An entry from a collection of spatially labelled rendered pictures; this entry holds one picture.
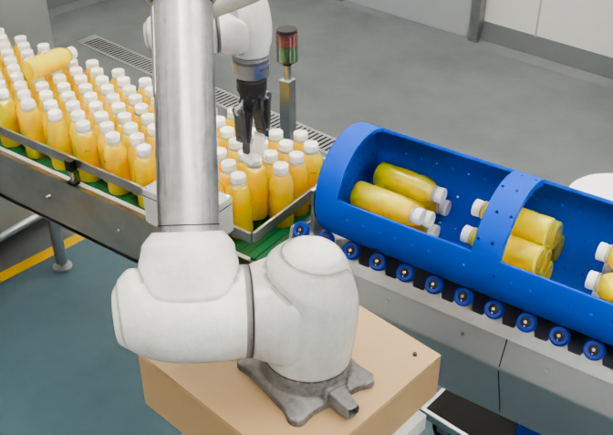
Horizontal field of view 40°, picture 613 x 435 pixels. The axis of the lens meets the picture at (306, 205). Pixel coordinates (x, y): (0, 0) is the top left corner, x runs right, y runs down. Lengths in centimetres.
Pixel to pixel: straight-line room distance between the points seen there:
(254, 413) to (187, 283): 27
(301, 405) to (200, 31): 63
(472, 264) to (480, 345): 22
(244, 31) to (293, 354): 85
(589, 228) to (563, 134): 277
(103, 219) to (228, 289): 118
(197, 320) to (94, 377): 188
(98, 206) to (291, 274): 122
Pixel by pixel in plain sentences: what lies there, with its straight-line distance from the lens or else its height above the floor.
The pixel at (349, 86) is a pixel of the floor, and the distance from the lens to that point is 507.
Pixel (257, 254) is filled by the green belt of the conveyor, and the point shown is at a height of 90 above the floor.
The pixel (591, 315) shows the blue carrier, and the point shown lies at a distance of 176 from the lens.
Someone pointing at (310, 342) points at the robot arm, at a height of 126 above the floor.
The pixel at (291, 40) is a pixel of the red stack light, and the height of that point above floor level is 123.
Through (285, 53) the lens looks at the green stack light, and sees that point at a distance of 248.
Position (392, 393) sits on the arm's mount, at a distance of 149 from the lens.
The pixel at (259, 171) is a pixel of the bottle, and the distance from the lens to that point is 214.
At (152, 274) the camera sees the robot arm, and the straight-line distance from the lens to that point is 131.
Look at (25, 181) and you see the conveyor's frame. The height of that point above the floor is 83.
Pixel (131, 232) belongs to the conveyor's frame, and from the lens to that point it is 237.
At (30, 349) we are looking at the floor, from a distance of 333.
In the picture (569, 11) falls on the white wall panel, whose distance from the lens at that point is 544.
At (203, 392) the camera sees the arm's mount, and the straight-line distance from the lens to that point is 146.
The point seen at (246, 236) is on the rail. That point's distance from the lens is 207.
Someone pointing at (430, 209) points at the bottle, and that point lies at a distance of 206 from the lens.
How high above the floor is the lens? 217
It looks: 34 degrees down
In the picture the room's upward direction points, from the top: straight up
